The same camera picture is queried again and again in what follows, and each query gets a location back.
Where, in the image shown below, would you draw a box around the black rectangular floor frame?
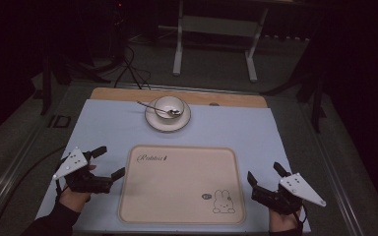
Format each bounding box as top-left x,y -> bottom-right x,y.
48,114 -> 72,129

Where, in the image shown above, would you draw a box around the white cup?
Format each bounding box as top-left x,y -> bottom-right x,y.
153,95 -> 186,121

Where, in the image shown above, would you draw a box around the beige rabbit print placemat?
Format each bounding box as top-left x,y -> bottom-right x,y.
117,144 -> 246,225

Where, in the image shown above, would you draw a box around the white metal stand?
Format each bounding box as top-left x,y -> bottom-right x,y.
172,0 -> 270,83

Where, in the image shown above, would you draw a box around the white saucer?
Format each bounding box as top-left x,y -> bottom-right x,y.
144,97 -> 192,134

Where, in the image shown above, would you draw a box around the dark metal stand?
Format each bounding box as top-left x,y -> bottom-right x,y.
262,19 -> 329,134

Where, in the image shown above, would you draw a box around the metal spoon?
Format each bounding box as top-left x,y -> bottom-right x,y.
136,100 -> 181,117

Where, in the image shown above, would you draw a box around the person's left hand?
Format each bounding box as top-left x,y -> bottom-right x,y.
58,187 -> 93,213

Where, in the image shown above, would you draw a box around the thick black floor cable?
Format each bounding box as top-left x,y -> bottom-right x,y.
0,146 -> 67,235

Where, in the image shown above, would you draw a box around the metal floor rail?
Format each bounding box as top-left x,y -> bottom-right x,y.
0,126 -> 48,227
296,101 -> 372,236

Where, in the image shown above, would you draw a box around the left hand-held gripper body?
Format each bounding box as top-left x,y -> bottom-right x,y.
52,147 -> 114,195

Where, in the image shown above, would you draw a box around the person's right hand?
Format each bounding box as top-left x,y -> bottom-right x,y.
269,207 -> 304,234

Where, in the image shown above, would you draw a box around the light blue table cloth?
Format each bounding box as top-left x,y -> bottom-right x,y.
34,98 -> 312,234

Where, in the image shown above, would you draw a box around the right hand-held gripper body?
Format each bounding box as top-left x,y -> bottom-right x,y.
250,172 -> 327,216

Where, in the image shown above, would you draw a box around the dark tripod stand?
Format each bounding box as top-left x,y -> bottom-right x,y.
38,48 -> 112,116

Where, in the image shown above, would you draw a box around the black floor cables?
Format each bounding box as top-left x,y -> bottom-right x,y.
112,45 -> 152,90

